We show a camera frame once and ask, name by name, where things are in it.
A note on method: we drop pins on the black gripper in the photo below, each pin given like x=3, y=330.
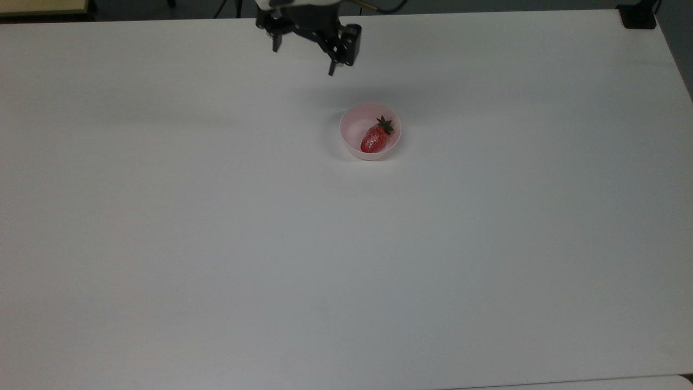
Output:
x=303, y=20

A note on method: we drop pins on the red strawberry with green leaves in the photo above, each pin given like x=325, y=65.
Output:
x=374, y=138

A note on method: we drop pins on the pink plastic bowl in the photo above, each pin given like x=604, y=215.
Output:
x=352, y=130

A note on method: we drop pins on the yellowish wooden table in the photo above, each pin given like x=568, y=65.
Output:
x=40, y=6

